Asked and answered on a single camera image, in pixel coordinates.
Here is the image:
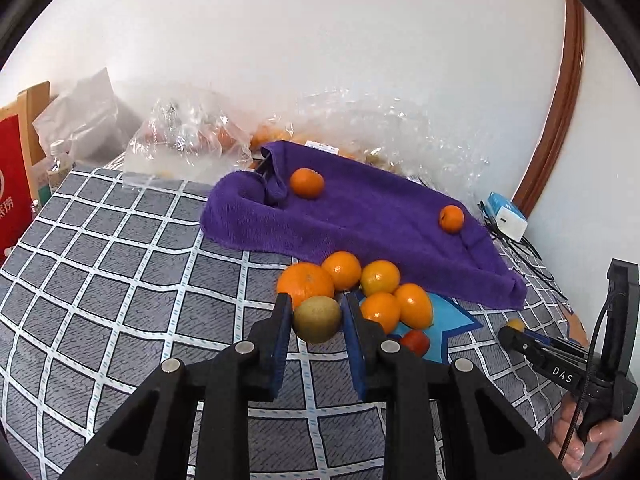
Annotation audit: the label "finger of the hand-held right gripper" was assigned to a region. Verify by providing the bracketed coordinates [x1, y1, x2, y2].
[497, 327, 590, 395]
[522, 331, 590, 361]

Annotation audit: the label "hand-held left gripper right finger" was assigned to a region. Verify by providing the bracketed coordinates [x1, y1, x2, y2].
[340, 291, 573, 480]

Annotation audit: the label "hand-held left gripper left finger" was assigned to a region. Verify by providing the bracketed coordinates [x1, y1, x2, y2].
[57, 292, 293, 480]

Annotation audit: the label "small orange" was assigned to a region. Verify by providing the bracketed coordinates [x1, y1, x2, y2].
[321, 251, 362, 292]
[439, 205, 465, 233]
[290, 167, 325, 198]
[393, 283, 434, 329]
[359, 292, 402, 335]
[360, 260, 402, 297]

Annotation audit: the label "large orange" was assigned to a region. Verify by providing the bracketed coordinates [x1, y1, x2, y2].
[276, 262, 335, 311]

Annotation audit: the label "small red tomato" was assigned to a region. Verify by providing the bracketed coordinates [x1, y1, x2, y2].
[398, 330, 431, 358]

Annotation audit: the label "person's right hand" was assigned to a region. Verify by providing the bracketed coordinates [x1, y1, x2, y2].
[547, 392, 617, 476]

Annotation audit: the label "purple towel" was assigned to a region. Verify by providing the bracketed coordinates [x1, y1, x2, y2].
[200, 141, 529, 309]

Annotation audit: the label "white blue tissue pack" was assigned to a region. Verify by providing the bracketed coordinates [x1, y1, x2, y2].
[486, 191, 529, 241]

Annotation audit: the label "clear bag of kiwis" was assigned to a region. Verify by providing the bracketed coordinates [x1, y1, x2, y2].
[350, 142, 403, 167]

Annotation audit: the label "clear bag of oranges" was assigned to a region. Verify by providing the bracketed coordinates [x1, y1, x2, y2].
[250, 120, 303, 157]

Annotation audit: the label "clear plastic bag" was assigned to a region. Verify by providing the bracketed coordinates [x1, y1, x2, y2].
[122, 97, 253, 186]

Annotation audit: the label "crumpled clear plastic wrap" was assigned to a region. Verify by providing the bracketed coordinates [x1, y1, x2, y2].
[290, 87, 488, 201]

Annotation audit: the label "clear plastic water bottle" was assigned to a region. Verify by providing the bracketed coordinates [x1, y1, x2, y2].
[47, 140, 76, 193]

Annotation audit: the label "white plastic bag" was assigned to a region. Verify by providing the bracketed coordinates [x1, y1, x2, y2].
[32, 66, 143, 168]

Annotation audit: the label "red paper bag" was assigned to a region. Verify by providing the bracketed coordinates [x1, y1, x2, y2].
[0, 112, 33, 268]

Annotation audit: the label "brown cardboard box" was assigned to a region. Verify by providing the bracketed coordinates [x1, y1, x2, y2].
[17, 81, 52, 166]

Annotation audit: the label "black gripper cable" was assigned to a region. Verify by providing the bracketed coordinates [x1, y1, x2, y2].
[557, 294, 626, 463]

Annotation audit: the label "tangled black cables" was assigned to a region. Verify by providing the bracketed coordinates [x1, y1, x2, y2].
[478, 201, 572, 307]

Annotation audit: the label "brown wooden door frame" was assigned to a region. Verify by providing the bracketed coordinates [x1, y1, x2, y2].
[510, 0, 586, 216]

